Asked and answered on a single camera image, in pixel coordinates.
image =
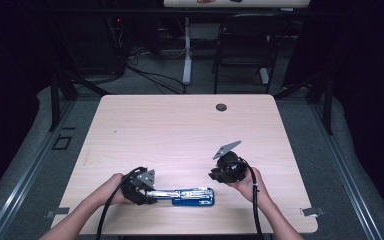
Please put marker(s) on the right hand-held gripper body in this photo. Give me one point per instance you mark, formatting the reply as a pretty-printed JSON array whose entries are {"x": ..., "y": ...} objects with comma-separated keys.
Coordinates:
[{"x": 233, "y": 168}]

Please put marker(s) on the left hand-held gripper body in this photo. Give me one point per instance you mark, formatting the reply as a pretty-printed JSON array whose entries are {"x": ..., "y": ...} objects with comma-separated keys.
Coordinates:
[{"x": 135, "y": 186}]

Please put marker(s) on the blue stapler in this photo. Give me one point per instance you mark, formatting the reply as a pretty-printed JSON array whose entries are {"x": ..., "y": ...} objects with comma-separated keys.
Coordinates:
[{"x": 193, "y": 197}]

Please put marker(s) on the person's left hand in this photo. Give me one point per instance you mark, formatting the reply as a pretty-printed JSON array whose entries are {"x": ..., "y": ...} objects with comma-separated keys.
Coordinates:
[{"x": 111, "y": 191}]

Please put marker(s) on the person's right hand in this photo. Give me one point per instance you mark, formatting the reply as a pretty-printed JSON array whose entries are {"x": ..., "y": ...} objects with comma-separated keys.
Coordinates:
[{"x": 250, "y": 188}]

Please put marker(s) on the dark round table grommet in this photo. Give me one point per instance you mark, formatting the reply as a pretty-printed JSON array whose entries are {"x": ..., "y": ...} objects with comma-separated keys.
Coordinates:
[{"x": 221, "y": 107}]

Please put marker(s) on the white desk leg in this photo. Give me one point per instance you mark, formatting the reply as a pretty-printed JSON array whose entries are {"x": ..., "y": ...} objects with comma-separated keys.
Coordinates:
[
  {"x": 264, "y": 76},
  {"x": 187, "y": 56}
]

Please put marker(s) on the black metal stand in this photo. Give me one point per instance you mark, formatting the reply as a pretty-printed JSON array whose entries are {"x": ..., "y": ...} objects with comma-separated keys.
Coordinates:
[
  {"x": 55, "y": 100},
  {"x": 328, "y": 106}
]

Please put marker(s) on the black chair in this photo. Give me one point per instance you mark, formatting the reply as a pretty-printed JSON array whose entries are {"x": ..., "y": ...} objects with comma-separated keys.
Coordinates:
[{"x": 246, "y": 43}]

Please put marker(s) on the dark device with red light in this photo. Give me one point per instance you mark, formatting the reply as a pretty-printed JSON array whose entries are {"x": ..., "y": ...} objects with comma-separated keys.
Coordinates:
[{"x": 118, "y": 20}]

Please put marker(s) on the grey metal table bracket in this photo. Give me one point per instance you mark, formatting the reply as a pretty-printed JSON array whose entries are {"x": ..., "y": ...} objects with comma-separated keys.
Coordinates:
[
  {"x": 58, "y": 211},
  {"x": 312, "y": 211}
]

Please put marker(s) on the aluminium floor rail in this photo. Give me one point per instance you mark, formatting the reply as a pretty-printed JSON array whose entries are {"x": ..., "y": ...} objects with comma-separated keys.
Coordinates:
[
  {"x": 350, "y": 186},
  {"x": 20, "y": 186}
]

